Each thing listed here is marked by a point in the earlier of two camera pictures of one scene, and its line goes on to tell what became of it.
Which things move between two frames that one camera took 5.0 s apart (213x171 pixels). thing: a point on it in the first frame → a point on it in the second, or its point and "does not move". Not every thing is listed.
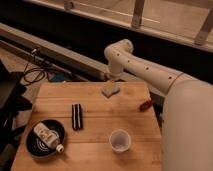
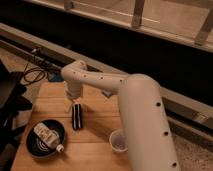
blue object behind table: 56,77 does not move
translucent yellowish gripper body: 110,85 → 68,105
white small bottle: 49,136 does not move
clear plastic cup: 119,140 does not move
